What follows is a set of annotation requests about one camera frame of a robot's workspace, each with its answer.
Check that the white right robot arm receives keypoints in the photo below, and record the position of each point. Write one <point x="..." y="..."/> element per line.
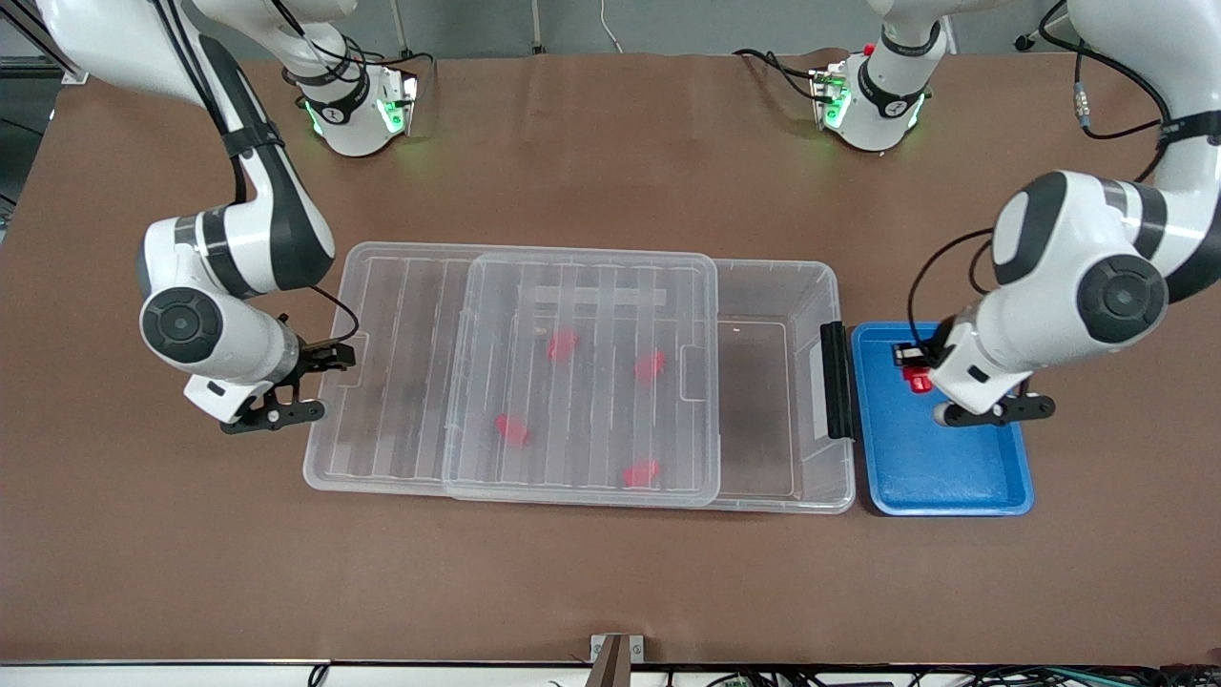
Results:
<point x="277" y="219"/>

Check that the metal table bracket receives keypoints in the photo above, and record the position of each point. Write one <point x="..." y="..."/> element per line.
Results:
<point x="637" y="649"/>

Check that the thin metal pole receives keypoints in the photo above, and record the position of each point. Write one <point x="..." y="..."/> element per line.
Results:
<point x="398" y="29"/>
<point x="536" y="29"/>

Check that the blue plastic tray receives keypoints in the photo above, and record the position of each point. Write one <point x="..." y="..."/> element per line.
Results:
<point x="940" y="468"/>

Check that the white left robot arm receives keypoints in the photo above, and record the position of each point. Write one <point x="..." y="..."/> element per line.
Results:
<point x="1068" y="248"/>

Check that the brown camera post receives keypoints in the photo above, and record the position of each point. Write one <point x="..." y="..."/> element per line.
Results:
<point x="610" y="668"/>

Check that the aluminium frame profile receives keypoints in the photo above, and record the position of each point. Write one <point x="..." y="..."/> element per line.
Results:
<point x="29" y="57"/>

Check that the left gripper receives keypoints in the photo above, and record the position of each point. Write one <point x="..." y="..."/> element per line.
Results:
<point x="939" y="345"/>

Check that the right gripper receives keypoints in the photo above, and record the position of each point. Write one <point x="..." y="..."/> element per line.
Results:
<point x="315" y="357"/>

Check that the red block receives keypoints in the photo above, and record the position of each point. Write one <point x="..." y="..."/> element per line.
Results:
<point x="651" y="365"/>
<point x="561" y="344"/>
<point x="641" y="473"/>
<point x="920" y="384"/>
<point x="511" y="429"/>

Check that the clear plastic storage box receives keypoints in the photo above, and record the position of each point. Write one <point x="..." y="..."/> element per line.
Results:
<point x="773" y="420"/>

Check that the clear plastic box lid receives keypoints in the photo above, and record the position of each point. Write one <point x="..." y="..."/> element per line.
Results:
<point x="382" y="420"/>

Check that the stand leg with caster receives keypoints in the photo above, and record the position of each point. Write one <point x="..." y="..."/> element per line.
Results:
<point x="1025" y="42"/>

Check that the black box latch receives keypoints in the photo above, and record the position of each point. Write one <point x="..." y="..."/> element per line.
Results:
<point x="837" y="382"/>

